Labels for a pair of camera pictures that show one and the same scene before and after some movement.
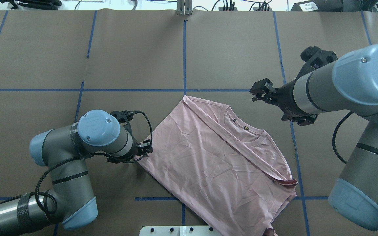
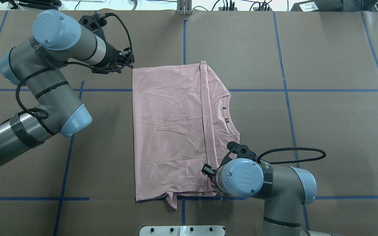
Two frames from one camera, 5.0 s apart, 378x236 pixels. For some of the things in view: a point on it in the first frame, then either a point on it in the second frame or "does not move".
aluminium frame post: [184, 7] does not move
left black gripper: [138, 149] -> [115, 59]
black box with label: [319, 5] does not move
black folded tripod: [36, 5] does not move
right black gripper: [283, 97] -> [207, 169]
